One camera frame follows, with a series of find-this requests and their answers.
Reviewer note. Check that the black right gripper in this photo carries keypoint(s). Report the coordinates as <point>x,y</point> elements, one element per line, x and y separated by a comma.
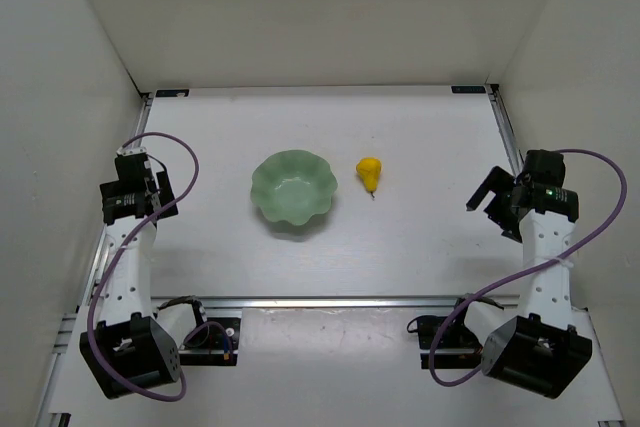
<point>498,204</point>

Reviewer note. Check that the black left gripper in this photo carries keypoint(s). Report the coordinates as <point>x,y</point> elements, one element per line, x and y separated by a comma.
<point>167,195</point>

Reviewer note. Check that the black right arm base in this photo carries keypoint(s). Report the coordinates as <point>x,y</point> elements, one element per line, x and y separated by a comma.
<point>458,349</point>

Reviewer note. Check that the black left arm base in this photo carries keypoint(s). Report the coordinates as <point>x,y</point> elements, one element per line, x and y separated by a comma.
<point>201,339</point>

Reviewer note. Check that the green scalloped fruit bowl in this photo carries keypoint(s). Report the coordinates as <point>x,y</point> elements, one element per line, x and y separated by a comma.
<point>293,187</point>

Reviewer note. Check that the yellow fake pear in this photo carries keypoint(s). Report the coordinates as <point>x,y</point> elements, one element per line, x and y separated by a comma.
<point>369,171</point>

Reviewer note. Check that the blue left corner label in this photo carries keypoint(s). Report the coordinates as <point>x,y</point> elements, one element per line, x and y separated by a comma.
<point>172,93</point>

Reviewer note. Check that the blue corner label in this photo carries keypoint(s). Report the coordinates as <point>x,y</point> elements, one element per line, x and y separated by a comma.
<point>172,93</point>
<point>468,89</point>

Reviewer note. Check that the blue right corner label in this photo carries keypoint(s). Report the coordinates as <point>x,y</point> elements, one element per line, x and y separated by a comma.
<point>468,89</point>

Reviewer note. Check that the aluminium right side rail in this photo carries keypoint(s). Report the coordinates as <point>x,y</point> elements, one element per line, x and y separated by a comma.
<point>505,128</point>

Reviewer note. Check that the aluminium front rail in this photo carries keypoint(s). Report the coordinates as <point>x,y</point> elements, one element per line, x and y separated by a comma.
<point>328,302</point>

